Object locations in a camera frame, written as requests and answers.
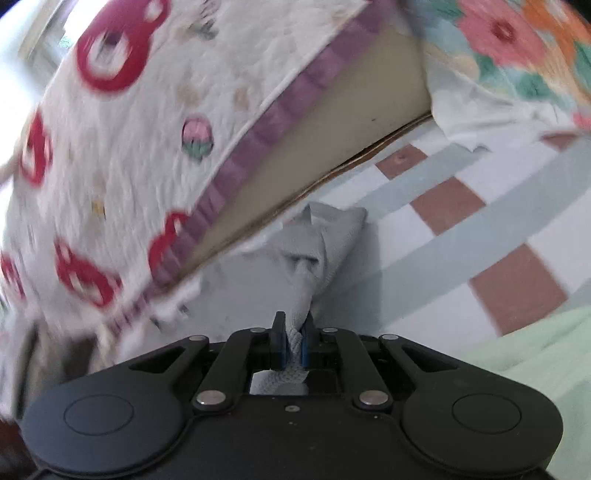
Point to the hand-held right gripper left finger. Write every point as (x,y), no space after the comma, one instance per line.
(279,353)

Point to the floral blanket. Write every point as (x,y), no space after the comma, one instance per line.
(508,37)

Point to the bear print quilted bedspread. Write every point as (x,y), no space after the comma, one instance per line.
(161,138)

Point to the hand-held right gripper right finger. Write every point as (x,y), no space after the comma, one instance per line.
(304,353)

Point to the light green cloth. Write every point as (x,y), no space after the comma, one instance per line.
(545,360)

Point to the grey polo shirt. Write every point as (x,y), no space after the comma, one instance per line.
(304,240)

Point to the checked floor mat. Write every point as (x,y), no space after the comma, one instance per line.
(461,254)

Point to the beige bed base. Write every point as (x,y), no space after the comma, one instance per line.
(346,115)

